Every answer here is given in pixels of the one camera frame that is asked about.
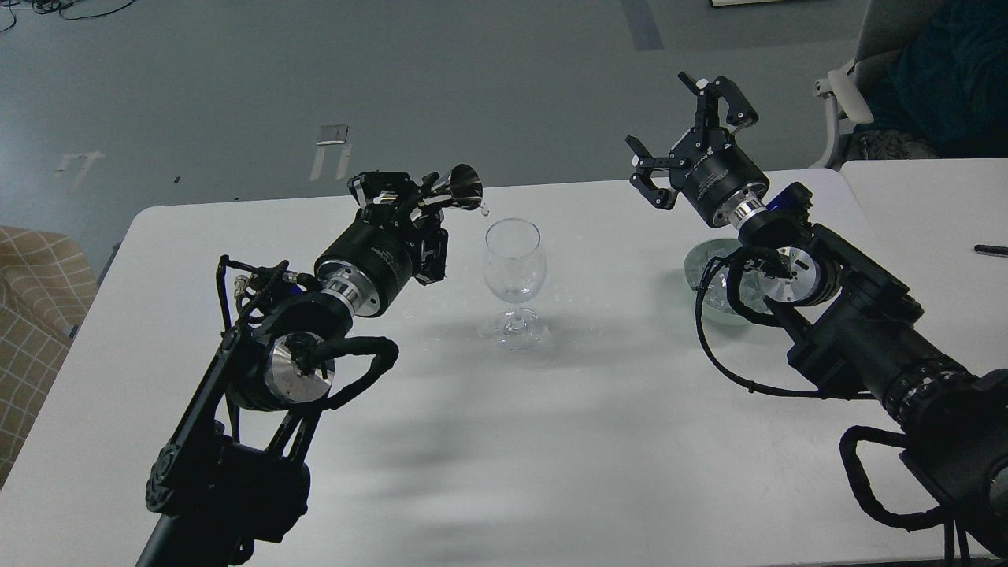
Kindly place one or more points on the clear wine glass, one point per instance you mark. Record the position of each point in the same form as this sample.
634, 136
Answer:
514, 271

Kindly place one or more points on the seated person in teal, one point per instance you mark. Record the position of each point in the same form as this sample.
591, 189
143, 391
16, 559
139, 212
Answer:
945, 95

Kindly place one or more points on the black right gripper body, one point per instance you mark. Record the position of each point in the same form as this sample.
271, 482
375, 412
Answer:
719, 180

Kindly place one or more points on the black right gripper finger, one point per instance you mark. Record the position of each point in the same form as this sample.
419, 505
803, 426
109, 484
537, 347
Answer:
645, 167
722, 110

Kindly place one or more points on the white office chair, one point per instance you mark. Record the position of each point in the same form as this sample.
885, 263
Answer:
887, 27

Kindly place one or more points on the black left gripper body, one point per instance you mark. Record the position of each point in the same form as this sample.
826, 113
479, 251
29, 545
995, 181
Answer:
368, 265

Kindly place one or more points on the black pen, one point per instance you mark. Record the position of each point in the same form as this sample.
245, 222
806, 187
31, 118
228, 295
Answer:
991, 250

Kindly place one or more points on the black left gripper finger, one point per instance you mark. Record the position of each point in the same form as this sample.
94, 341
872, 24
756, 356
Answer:
386, 197
430, 249

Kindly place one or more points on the steel cocktail jigger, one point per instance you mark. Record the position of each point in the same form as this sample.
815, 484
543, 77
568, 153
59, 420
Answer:
460, 188

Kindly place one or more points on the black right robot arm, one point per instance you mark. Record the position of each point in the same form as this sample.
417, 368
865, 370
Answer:
851, 323

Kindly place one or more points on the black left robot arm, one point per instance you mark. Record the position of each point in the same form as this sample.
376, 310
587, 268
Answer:
234, 471

